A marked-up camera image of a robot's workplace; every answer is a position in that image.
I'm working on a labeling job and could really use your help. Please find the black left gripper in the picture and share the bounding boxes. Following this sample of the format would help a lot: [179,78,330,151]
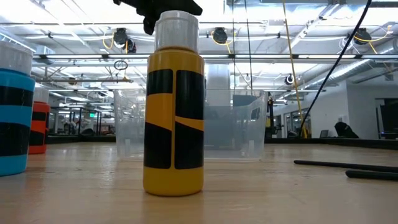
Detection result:
[113,0,203,35]

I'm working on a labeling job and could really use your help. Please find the red-orange paint bottle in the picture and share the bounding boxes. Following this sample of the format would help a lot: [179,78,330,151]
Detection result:
[28,86,51,156]

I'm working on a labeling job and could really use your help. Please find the yellow paint bottle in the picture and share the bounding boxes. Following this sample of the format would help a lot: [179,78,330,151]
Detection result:
[142,10,205,197]

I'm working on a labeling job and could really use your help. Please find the blue paint bottle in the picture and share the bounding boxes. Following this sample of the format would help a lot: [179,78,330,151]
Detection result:
[0,40,35,177]

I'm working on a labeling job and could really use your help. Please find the clear plastic bin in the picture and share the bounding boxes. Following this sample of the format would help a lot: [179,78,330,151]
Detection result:
[113,88,269,162]

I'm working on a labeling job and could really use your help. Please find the smoky dark plastic bin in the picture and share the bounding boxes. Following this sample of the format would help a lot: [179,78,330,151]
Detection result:
[205,95,262,151]

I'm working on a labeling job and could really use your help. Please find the black background stand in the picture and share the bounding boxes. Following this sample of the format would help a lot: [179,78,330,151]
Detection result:
[264,93,282,139]

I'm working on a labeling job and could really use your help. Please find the black office chair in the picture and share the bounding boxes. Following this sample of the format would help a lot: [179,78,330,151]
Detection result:
[334,121,359,139]

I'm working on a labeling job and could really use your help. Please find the black equipment cart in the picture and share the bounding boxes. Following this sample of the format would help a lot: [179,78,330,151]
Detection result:
[374,98,398,140]

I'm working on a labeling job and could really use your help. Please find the black background workstation frame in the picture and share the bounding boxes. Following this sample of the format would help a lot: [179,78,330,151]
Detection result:
[49,107,103,136]

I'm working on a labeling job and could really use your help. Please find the black aluminium table frame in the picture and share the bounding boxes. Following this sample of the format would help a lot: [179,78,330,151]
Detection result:
[46,135,398,151]

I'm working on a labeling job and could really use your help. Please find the yellow hanging cable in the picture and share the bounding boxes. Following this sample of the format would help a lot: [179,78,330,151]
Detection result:
[282,0,308,139]

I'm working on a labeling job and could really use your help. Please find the thin black slanting cable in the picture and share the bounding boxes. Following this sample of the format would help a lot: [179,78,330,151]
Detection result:
[299,0,373,138]

